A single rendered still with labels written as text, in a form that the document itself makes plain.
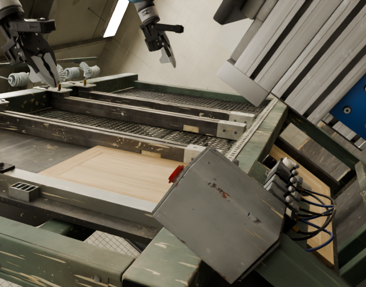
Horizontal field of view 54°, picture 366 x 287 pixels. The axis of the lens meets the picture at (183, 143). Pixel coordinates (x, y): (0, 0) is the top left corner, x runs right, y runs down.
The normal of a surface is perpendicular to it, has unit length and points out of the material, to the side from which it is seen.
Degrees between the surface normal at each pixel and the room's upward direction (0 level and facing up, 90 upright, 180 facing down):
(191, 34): 90
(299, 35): 90
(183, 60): 90
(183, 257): 60
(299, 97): 90
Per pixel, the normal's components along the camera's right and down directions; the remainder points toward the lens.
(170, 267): 0.07, -0.95
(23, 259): -0.35, 0.26
